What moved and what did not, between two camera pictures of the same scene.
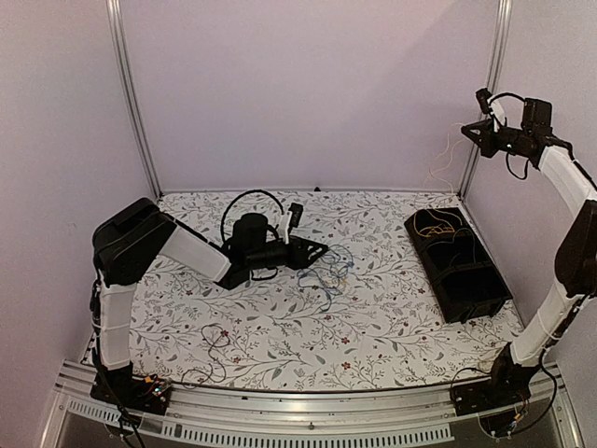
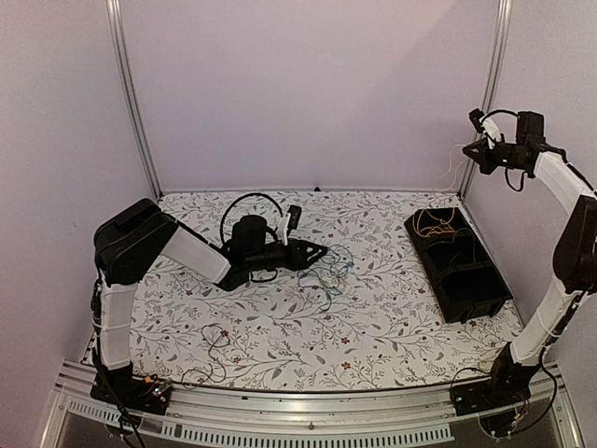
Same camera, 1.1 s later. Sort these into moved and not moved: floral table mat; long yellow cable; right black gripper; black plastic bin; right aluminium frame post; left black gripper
Moved: long yellow cable; right black gripper
Not moved: floral table mat; black plastic bin; right aluminium frame post; left black gripper
